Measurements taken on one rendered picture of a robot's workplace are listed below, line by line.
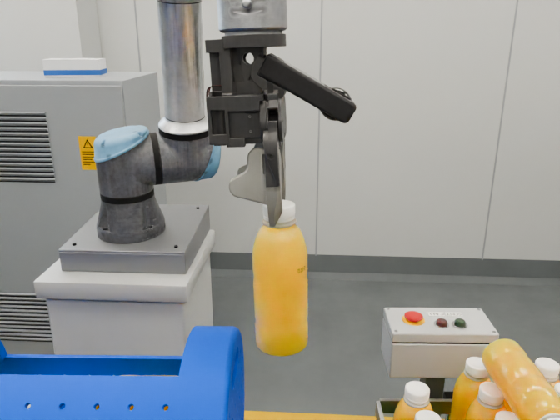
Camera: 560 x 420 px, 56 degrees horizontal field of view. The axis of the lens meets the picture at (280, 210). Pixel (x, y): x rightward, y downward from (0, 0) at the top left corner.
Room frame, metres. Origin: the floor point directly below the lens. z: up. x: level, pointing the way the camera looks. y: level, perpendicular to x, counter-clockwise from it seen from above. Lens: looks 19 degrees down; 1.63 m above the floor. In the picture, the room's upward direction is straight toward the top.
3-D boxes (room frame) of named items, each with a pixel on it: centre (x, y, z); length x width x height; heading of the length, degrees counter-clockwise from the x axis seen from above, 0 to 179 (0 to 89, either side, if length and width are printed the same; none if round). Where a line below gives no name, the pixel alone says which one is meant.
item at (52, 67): (2.41, 0.91, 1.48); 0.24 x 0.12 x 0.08; 94
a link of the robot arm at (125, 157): (1.11, 0.33, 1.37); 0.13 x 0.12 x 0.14; 109
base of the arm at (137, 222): (1.12, 0.34, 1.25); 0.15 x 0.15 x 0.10
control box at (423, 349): (0.90, -0.31, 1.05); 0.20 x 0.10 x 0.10; 89
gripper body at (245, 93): (0.60, 0.03, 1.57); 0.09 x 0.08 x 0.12; 85
